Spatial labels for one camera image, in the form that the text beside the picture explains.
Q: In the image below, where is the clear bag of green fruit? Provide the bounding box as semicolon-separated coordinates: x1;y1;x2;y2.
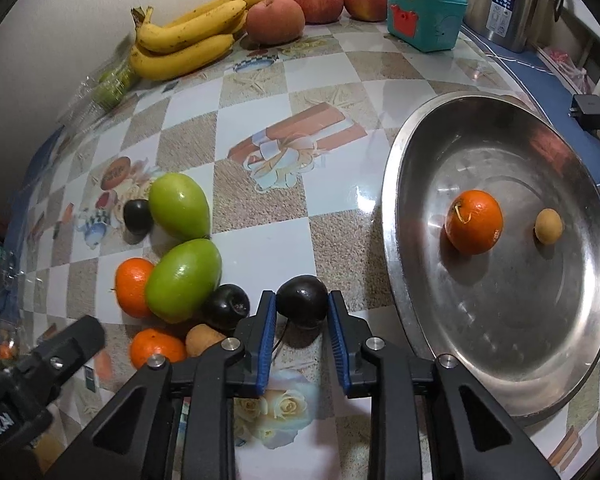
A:
60;35;141;126

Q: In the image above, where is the green jujube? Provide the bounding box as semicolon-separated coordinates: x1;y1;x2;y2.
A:
145;238;223;324
148;173;212;241

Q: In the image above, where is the white plastic chair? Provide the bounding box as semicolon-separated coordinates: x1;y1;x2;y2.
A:
577;22;600;100

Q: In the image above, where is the clear plastic container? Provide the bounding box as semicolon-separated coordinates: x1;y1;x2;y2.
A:
0;240;31;376

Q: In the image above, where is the steel thermos jug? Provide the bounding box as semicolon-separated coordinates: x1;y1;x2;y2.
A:
462;0;563;53

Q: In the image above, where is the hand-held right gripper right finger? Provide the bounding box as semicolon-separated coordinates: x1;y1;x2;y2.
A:
327;290;563;480

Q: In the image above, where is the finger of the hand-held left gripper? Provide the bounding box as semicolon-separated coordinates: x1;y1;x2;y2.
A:
15;315;106;406

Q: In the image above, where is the yellow banana bunch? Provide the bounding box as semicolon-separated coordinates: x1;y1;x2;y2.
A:
129;0;275;81

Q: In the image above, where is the blue striped tablecloth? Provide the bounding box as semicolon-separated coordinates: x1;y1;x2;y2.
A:
460;25;600;480

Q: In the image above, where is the plastic bag with pink contents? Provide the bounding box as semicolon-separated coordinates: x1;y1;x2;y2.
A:
545;47;588;93

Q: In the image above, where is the black charger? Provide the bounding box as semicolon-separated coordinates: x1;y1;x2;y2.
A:
569;93;600;132

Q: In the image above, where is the pink peach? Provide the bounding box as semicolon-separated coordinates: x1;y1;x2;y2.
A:
245;0;306;44

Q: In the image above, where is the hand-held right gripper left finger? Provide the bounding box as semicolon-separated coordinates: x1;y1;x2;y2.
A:
45;290;278;480

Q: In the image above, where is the brown longan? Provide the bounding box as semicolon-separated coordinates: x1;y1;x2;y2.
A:
534;208;564;246
185;324;228;358

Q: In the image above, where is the round steel pan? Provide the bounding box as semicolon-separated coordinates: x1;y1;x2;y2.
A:
380;92;600;418

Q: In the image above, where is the teal plastic box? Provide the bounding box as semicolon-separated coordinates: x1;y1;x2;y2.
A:
385;0;468;53

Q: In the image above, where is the orange mandarin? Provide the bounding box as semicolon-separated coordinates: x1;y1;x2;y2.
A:
444;189;504;255
114;257;156;319
130;328;188;370

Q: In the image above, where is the dark cherry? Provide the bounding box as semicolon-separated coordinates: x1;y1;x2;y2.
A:
201;283;252;332
276;275;329;330
123;199;154;235

